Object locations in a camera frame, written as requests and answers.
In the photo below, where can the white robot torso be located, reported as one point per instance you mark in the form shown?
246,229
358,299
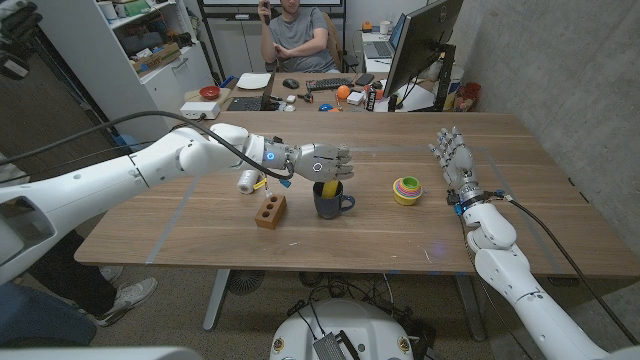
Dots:
345,325

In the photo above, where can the white plate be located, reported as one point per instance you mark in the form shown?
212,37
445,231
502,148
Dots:
253,81

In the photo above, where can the rainbow stacking cups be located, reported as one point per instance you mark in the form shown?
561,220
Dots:
406,192

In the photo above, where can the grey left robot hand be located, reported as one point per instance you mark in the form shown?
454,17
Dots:
320,162

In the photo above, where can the cardboard box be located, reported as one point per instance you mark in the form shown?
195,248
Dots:
157,59

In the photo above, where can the black laptop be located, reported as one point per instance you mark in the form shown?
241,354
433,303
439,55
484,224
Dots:
245,104

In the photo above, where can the orange ball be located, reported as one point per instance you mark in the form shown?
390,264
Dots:
343,92

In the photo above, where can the red bowl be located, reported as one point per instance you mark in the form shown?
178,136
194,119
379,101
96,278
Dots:
209,92

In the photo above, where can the brown brick block with holes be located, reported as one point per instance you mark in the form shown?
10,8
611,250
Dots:
270,212

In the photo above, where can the black computer monitor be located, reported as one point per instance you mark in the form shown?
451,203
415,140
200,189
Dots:
420,45

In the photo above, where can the yellow toy banana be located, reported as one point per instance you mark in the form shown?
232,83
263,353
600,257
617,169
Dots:
330,190

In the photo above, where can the white cup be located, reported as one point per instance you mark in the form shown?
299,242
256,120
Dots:
384,27

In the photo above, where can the white thread spool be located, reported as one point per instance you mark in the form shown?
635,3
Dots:
246,182

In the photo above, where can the red basket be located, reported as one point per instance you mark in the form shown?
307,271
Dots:
468,96

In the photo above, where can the dark blue mug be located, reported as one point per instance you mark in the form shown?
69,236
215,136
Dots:
330,207

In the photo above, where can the silver laptop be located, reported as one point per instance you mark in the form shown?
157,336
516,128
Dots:
382,47

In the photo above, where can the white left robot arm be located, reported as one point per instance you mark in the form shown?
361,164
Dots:
100,185

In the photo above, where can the white shelf cabinet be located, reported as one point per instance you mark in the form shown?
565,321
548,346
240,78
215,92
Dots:
125,85

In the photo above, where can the standing person in dark trousers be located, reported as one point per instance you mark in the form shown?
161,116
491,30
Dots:
125,300

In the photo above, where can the white power box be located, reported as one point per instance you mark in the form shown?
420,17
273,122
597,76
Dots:
200,110

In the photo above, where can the brown wooden chair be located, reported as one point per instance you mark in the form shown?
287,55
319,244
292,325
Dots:
334,45

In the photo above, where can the seated person in grey shirt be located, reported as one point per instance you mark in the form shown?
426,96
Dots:
300,35

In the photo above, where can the small white box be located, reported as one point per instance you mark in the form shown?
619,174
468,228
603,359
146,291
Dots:
355,98

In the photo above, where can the black computer mouse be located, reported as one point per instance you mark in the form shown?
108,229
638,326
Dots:
290,83

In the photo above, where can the grey table leg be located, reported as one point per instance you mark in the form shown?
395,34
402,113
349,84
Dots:
216,300
470,307

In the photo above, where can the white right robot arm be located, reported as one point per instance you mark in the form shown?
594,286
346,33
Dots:
505,265

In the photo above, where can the black keyboard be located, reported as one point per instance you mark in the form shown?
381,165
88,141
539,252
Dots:
329,83

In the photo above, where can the black phone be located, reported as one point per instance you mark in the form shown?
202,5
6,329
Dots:
364,79

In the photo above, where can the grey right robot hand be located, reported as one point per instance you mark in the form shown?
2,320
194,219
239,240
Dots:
457,162

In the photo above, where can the small orange box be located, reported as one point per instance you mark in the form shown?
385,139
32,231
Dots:
367,26

